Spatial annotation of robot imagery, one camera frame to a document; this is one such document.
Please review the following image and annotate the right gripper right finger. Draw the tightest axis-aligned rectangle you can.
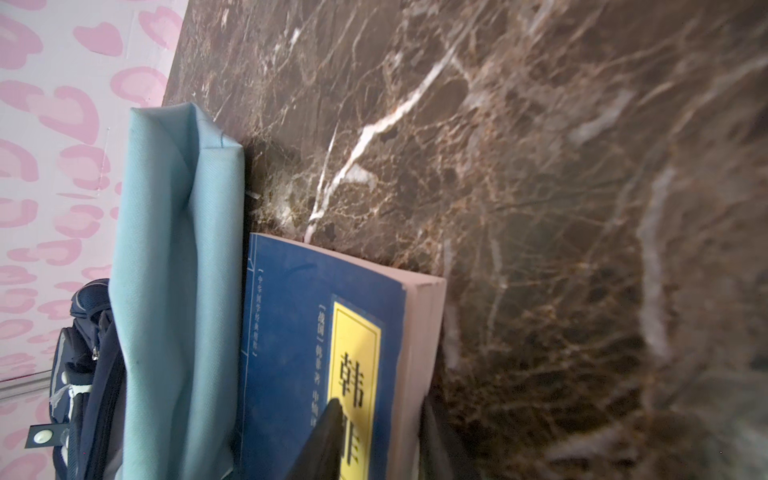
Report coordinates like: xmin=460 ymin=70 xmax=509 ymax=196
xmin=419 ymin=395 xmax=480 ymax=480

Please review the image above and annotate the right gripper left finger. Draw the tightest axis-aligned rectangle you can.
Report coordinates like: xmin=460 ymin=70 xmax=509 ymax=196
xmin=285 ymin=398 xmax=345 ymax=480

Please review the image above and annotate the blue book yellow label back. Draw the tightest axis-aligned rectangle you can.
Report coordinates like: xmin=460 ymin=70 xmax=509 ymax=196
xmin=235 ymin=234 xmax=447 ymax=479

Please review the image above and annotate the navy blue student backpack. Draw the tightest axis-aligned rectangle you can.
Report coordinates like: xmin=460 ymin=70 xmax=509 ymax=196
xmin=25 ymin=278 xmax=126 ymax=479

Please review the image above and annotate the light blue pencil case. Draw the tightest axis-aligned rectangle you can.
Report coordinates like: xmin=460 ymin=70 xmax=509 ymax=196
xmin=109 ymin=103 xmax=245 ymax=479

